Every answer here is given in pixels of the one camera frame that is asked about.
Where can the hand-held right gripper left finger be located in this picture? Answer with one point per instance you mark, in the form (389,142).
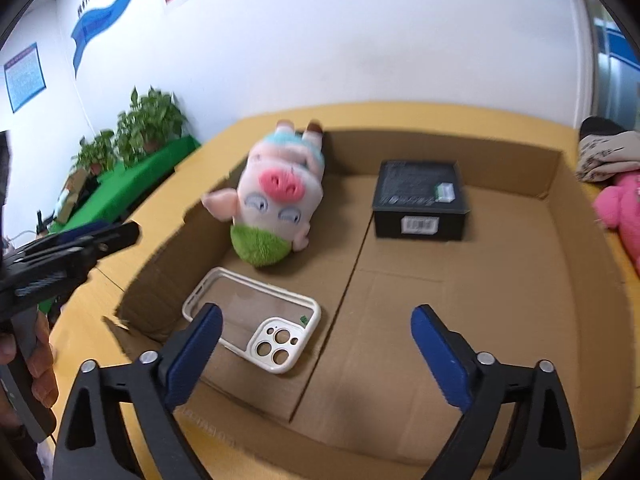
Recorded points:
(192,355)

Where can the black cloth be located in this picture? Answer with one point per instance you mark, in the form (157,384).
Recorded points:
(600,125)

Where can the beige printed cloth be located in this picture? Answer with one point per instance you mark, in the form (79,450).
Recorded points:
(607,155)

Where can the person's left hand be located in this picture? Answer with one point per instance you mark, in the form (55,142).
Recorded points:
(44,360)

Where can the blue framed wall poster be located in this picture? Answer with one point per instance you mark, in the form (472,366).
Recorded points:
(24,77)

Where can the pink plush toy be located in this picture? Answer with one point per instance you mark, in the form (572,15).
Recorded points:
(620,205)

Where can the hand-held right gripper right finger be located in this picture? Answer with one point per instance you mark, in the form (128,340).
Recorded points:
(440,355)

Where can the pink and teal plush pig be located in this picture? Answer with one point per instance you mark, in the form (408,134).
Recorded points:
(280,210)

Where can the blue ribbon wall decal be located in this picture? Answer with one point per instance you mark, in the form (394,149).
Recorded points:
(95,25)

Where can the black box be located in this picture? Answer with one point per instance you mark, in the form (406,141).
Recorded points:
(420,190)

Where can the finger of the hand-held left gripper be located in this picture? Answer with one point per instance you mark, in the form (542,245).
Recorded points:
(85,230)
(100,245)

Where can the glass partition with blue band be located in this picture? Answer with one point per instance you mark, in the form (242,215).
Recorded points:
(617,70)

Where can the white phone case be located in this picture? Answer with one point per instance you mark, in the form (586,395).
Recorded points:
(282,357)

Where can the small cardboard box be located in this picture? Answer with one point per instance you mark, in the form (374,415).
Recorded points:
(72,192)

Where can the potted green plant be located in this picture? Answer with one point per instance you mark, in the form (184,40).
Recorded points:
(150,120)
(97,152)

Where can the green covered bench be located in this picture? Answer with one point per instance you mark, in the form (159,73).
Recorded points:
(130,180)

